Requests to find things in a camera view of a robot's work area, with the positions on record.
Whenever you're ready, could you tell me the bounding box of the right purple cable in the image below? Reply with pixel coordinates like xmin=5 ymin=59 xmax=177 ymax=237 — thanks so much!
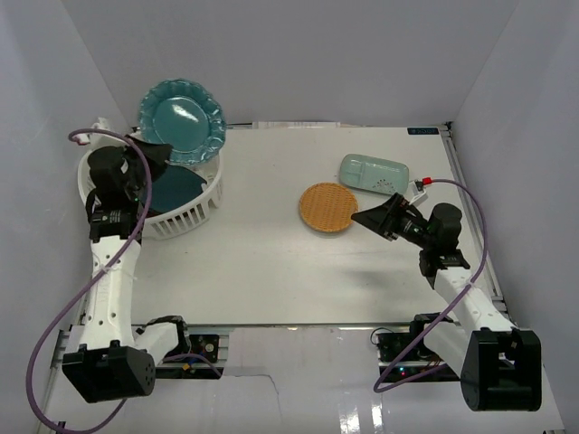
xmin=373 ymin=177 xmax=489 ymax=393

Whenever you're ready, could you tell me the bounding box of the teal scalloped round plate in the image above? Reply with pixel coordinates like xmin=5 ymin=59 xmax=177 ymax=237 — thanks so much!
xmin=138 ymin=79 xmax=227 ymax=166

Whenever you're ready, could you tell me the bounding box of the dark teal square plate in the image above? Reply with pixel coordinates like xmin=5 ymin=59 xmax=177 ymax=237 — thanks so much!
xmin=147 ymin=165 xmax=206 ymax=217

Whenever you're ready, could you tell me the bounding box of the orange woven round plate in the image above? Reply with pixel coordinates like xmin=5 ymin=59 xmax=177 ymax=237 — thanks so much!
xmin=299 ymin=183 xmax=358 ymax=233

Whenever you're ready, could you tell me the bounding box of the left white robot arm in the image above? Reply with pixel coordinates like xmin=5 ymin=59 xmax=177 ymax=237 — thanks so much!
xmin=62 ymin=138 xmax=192 ymax=403

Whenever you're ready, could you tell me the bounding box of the white plastic dish bin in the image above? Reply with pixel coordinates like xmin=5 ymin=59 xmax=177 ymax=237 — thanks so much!
xmin=77 ymin=148 xmax=225 ymax=241

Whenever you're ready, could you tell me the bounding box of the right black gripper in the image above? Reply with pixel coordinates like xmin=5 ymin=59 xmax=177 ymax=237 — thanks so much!
xmin=351 ymin=193 xmax=435 ymax=250

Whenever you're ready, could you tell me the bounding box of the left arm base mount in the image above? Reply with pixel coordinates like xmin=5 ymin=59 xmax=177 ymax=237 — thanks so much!
xmin=156 ymin=334 xmax=229 ymax=380

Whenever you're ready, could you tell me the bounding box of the aluminium frame rail right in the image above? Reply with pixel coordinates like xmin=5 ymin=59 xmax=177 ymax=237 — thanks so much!
xmin=440 ymin=121 xmax=511 ymax=320

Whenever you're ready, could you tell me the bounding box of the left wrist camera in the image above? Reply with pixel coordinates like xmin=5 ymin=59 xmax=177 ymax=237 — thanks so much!
xmin=73 ymin=117 xmax=118 ymax=149

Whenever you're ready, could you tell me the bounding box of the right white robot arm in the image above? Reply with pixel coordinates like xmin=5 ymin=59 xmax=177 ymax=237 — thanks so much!
xmin=352 ymin=194 xmax=542 ymax=411

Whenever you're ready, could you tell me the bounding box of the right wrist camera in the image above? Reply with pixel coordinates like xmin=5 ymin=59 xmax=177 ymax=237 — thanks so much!
xmin=409 ymin=178 xmax=432 ymax=206

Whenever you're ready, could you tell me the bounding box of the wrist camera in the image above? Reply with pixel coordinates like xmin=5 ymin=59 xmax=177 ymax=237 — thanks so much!
xmin=73 ymin=117 xmax=118 ymax=149
xmin=409 ymin=178 xmax=432 ymax=206

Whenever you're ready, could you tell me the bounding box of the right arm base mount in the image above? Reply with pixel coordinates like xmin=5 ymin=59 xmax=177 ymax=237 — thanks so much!
xmin=369 ymin=314 xmax=458 ymax=386

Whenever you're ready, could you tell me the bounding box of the light green rectangular plate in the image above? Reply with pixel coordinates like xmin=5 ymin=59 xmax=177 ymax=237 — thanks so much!
xmin=338 ymin=154 xmax=410 ymax=195

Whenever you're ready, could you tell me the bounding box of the blue label sticker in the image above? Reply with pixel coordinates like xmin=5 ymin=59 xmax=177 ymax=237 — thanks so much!
xmin=407 ymin=127 xmax=440 ymax=136

